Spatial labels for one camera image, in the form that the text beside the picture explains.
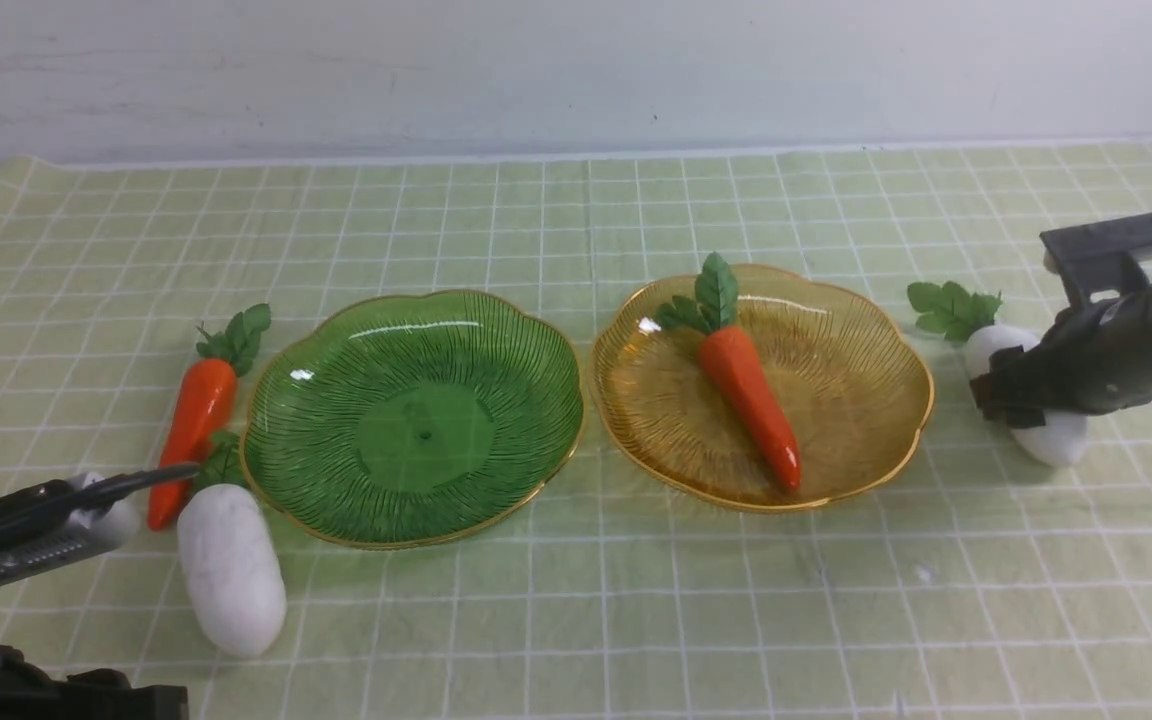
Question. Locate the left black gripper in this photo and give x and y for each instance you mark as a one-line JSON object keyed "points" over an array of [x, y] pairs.
{"points": [[52, 525]]}

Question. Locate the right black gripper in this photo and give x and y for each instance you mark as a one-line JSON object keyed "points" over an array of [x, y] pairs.
{"points": [[1096, 358]]}

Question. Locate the white toy radish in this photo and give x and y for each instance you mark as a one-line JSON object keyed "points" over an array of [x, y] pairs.
{"points": [[233, 576], [968, 319]]}

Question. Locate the toy carrot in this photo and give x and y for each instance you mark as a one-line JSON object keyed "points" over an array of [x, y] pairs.
{"points": [[729, 358], [208, 390]]}

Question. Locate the amber glass plate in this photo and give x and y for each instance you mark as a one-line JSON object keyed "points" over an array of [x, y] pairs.
{"points": [[853, 389]]}

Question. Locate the green glass plate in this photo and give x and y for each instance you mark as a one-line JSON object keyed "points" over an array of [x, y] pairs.
{"points": [[408, 420]]}

